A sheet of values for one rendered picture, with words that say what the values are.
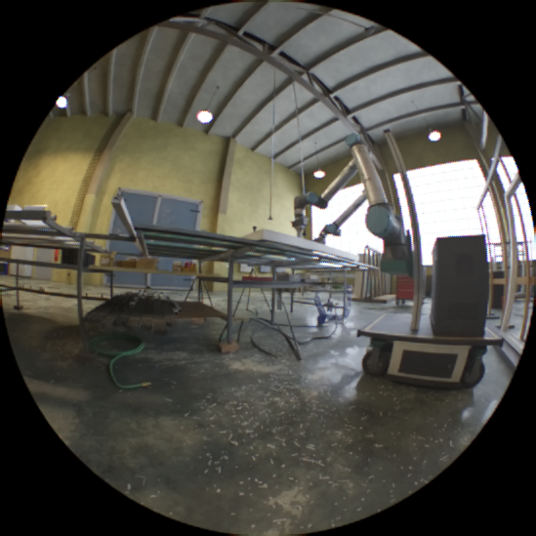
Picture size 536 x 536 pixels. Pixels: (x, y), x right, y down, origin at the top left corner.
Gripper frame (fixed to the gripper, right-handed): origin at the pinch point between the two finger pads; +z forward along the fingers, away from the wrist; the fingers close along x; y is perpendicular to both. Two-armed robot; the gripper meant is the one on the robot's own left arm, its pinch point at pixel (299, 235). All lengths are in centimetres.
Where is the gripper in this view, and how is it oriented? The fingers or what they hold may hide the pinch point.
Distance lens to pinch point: 139.1
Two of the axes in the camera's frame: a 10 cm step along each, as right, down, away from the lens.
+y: -8.0, -0.7, -6.0
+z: -0.3, 10.0, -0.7
